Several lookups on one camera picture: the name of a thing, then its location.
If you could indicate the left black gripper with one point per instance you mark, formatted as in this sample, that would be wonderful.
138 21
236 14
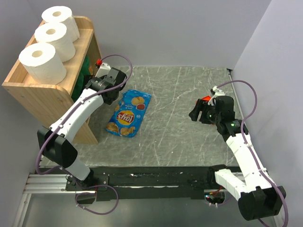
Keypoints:
89 79

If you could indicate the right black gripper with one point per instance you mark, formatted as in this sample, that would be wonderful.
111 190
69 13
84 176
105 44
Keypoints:
201 111

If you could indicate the green roll front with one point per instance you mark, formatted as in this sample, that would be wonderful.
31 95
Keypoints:
86 68

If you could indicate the green roll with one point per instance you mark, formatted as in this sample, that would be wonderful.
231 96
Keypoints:
79 86
86 68

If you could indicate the white paper towel roll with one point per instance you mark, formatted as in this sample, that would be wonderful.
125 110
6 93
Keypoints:
43 63
57 35
62 14

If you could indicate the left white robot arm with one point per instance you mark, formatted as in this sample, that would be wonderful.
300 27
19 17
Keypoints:
55 142

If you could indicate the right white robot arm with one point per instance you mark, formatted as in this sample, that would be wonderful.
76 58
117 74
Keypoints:
257 195

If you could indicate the wooden shelf unit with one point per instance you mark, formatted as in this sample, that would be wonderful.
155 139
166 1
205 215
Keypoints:
47 103

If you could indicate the orange razor package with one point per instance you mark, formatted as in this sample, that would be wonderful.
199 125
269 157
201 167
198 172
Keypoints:
204 100

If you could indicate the blue Lays chips bag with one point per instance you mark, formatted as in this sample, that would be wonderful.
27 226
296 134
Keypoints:
129 113

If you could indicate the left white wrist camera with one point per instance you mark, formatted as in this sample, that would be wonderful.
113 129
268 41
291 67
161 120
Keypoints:
103 68

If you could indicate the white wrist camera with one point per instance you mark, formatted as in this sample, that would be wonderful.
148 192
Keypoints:
215 91
103 68

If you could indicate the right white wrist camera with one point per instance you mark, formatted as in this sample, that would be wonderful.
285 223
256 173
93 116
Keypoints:
215 91

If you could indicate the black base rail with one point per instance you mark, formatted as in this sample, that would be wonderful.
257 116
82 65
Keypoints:
107 183

